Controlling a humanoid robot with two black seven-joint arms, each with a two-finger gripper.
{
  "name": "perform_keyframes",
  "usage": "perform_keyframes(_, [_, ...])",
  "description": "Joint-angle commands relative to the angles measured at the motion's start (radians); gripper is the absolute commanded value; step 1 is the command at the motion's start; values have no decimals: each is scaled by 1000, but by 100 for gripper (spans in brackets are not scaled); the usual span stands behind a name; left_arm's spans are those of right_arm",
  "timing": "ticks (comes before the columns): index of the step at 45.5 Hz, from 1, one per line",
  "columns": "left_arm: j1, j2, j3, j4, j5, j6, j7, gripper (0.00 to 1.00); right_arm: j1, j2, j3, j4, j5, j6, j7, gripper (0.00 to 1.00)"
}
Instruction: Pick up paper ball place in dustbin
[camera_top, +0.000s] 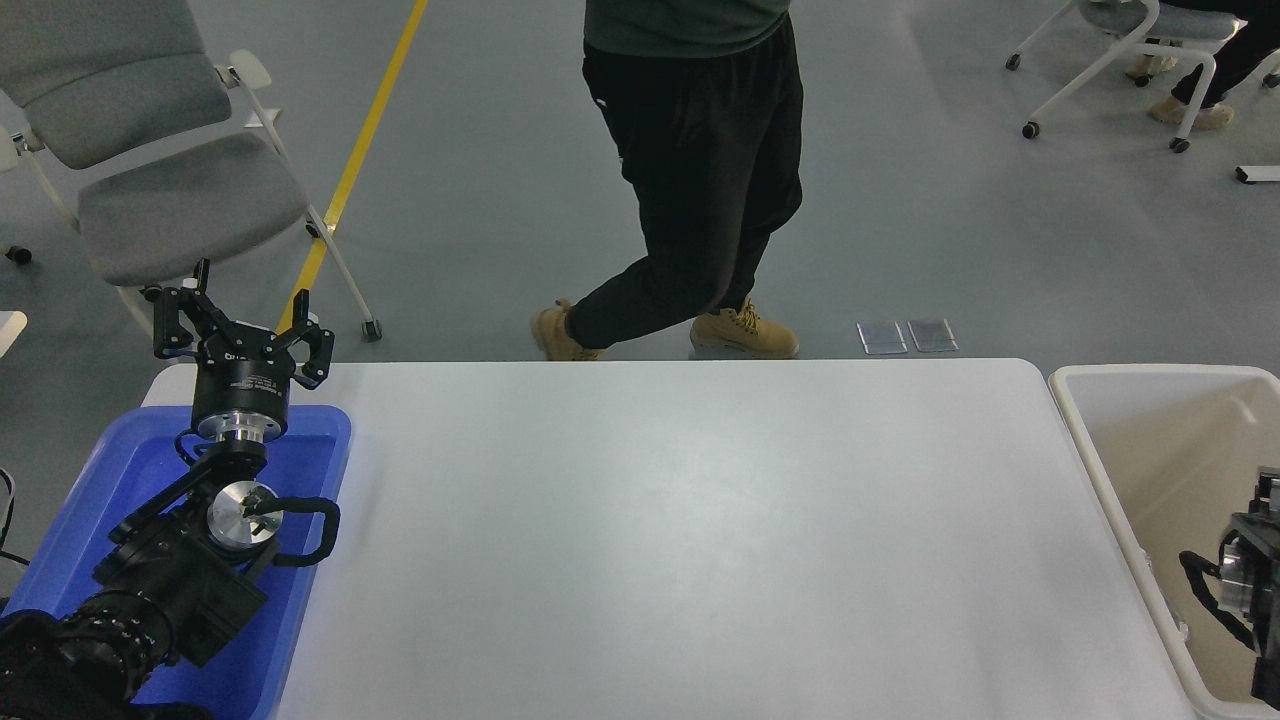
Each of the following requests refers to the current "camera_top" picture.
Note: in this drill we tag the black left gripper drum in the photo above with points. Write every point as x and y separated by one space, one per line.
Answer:
242 385

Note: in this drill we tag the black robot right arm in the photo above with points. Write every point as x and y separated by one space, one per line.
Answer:
1268 560

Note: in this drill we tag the blue plastic tray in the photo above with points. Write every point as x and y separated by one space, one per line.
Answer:
310 470

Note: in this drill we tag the grey office chair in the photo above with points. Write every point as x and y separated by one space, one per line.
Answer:
180 200

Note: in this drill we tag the white furniture corner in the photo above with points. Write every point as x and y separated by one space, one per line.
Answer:
8 330

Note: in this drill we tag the person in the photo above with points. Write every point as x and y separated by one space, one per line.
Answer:
700 150
1230 60

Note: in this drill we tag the silver floor plate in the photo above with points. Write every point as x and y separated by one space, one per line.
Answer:
932 336
882 338

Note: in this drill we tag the large pale bin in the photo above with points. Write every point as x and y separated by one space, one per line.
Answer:
1150 450

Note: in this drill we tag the white bar with black end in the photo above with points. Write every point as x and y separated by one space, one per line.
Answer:
1260 174

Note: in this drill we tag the white frame office chair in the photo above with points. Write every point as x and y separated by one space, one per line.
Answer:
1150 20

